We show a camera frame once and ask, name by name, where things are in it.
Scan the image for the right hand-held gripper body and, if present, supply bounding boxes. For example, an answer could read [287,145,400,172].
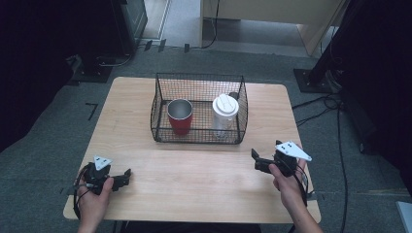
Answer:
[272,139,313,178]

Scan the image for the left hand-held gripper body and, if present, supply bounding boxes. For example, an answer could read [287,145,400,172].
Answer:
[83,155,115,196]

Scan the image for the white lidded cup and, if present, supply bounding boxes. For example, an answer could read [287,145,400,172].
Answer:
[212,93,240,139]

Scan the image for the black wire basket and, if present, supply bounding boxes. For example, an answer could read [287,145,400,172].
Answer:
[150,72,250,146]

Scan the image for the red metal cup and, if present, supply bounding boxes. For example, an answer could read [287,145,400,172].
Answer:
[166,98,194,137]

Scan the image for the person's left hand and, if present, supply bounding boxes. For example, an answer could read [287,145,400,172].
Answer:
[76,176,116,227]

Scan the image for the person's right hand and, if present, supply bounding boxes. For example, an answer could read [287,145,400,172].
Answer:
[268,156,308,212]

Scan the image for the person's dark clothing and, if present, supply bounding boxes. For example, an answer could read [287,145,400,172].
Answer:
[120,220,264,233]

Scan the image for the black metal stand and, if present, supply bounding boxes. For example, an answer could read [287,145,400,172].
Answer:
[306,0,359,85]

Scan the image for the black curtain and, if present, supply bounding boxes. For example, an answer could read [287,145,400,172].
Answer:
[329,0,412,197]
[0,0,115,153]

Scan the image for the white flat object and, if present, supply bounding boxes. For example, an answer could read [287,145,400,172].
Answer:
[395,200,412,233]

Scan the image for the beige wooden furniture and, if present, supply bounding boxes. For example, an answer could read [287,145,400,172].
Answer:
[199,0,350,57]

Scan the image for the black cabinet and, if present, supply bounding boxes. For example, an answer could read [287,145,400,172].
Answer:
[109,0,149,56]

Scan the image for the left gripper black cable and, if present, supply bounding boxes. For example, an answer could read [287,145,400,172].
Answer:
[72,163,96,221]

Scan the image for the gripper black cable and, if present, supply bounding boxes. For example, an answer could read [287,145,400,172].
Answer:
[72,163,96,221]
[292,166,310,208]

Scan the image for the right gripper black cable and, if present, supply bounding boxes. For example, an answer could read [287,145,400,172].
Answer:
[292,166,310,208]

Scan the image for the long black floor cable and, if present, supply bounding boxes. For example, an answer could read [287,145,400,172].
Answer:
[335,106,350,233]

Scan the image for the black floor cables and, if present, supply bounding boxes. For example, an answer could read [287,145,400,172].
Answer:
[291,92,343,128]

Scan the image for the large black base plate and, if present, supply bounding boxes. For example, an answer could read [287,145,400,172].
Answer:
[292,68,342,95]

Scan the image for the small black base plate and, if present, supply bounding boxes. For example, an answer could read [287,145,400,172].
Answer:
[71,55,114,84]

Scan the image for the curved black floor cable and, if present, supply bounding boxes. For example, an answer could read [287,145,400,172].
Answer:
[97,50,136,68]

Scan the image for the hanging black cable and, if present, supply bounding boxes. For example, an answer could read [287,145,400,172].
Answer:
[201,0,222,50]

